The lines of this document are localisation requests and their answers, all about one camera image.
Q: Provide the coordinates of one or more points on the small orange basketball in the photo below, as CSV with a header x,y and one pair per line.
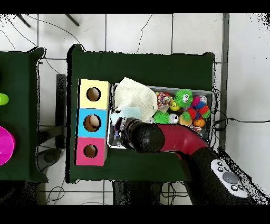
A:
x,y
199,123

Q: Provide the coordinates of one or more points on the mint green waffle cloth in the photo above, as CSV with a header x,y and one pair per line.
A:
x,y
130,112

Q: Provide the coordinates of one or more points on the pink plate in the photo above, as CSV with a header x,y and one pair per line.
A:
x,y
5,145

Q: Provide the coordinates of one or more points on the green cloth side table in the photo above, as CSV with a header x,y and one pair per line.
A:
x,y
19,74

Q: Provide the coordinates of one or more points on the multicolour spiky caterpillar toy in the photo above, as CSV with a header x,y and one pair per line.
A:
x,y
199,109

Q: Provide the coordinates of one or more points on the grey floor strip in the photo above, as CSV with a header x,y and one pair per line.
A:
x,y
225,63

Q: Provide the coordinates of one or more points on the dark green table cloth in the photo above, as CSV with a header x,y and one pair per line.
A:
x,y
137,67

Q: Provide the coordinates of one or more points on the green spiky ball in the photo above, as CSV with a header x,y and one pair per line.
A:
x,y
161,117

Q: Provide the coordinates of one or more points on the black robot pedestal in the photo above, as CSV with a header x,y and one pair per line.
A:
x,y
135,193

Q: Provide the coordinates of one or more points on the yellow smiley ball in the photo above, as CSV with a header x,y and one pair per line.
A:
x,y
174,105

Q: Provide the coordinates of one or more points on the wooden box with three holes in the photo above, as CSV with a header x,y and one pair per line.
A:
x,y
103,101

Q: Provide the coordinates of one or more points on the dark tripod leg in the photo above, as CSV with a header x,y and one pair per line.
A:
x,y
23,20
72,20

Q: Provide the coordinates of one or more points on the black stand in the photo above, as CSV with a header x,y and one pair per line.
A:
x,y
61,105

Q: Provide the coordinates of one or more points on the shallow metal mesh bin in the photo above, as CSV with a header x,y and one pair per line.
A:
x,y
112,143

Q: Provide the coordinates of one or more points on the green spiky toy with eyes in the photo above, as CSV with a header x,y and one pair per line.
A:
x,y
179,98

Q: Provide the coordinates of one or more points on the white spotted ball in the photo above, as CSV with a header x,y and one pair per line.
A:
x,y
174,118

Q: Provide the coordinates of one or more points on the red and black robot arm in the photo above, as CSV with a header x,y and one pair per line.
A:
x,y
181,137

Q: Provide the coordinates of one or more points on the grey stand foot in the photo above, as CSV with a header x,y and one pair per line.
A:
x,y
49,157

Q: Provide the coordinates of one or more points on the cream waffle cloth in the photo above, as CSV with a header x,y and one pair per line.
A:
x,y
135,97

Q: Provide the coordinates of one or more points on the lime green object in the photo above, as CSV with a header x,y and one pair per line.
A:
x,y
3,99

